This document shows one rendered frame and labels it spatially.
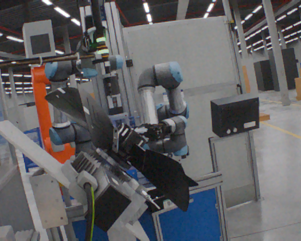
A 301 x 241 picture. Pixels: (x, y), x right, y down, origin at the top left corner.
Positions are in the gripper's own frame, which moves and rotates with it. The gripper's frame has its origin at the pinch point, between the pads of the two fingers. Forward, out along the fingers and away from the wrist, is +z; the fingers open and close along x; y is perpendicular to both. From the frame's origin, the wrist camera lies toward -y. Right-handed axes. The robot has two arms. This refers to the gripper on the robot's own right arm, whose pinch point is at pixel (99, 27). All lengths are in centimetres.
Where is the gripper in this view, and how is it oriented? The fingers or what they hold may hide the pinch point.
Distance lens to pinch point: 141.0
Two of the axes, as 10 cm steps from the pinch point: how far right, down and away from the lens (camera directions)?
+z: 3.8, 0.1, -9.3
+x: -9.1, 2.0, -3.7
